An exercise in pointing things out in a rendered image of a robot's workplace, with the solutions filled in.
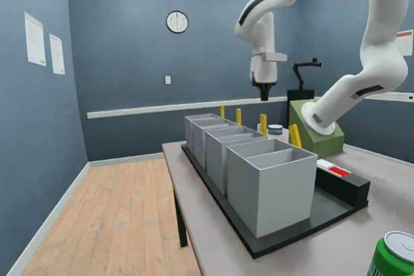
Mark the green drink can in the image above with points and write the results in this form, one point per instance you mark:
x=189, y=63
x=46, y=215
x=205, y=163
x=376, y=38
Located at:
x=393, y=255

